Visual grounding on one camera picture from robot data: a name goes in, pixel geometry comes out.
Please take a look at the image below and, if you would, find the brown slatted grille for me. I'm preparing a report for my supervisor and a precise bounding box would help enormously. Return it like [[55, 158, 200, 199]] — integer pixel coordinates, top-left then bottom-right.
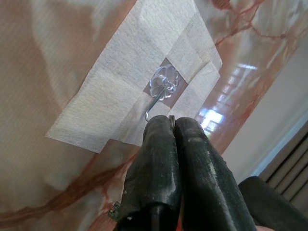
[[261, 128, 308, 201]]

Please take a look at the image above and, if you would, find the clear plastic adhesive wall hook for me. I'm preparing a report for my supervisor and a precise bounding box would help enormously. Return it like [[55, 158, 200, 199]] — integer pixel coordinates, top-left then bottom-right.
[[143, 66, 180, 121]]

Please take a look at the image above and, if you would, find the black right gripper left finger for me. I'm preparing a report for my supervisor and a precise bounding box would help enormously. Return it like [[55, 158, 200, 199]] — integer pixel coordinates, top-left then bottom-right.
[[115, 115, 181, 231]]

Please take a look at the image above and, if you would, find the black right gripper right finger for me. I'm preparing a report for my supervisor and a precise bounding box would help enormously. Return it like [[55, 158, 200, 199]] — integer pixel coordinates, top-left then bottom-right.
[[173, 116, 256, 231]]

